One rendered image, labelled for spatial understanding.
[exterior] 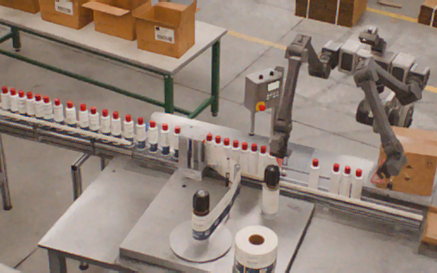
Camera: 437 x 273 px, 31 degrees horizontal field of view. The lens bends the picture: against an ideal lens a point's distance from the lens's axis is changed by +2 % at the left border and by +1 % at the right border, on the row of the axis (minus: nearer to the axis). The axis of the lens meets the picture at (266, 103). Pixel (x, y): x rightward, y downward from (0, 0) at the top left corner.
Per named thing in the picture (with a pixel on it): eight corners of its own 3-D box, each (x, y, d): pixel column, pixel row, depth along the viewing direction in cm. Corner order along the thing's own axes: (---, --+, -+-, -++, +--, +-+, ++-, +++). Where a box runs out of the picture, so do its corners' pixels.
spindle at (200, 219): (188, 242, 383) (188, 195, 368) (195, 231, 390) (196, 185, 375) (205, 247, 381) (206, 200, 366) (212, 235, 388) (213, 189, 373)
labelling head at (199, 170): (177, 174, 430) (177, 136, 417) (186, 161, 441) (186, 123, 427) (201, 180, 427) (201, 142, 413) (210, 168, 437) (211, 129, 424)
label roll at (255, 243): (234, 278, 366) (235, 254, 358) (233, 248, 383) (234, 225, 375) (277, 278, 367) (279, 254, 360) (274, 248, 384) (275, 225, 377)
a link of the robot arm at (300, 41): (312, 31, 390) (294, 28, 394) (303, 55, 386) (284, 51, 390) (332, 69, 429) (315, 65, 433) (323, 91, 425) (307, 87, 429)
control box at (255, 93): (243, 105, 418) (244, 75, 408) (269, 97, 427) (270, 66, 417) (255, 114, 411) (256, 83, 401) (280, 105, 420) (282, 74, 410)
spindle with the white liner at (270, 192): (258, 217, 404) (261, 170, 388) (263, 206, 411) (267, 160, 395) (275, 221, 402) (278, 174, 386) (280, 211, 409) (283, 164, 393)
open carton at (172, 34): (127, 53, 566) (124, 6, 546) (161, 26, 607) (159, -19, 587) (174, 66, 555) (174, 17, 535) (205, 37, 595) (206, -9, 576)
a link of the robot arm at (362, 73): (369, 49, 383) (352, 57, 389) (369, 73, 375) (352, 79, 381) (422, 89, 409) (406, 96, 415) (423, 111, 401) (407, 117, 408)
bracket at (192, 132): (178, 136, 417) (178, 135, 417) (186, 125, 426) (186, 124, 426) (201, 142, 414) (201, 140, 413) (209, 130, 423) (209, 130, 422)
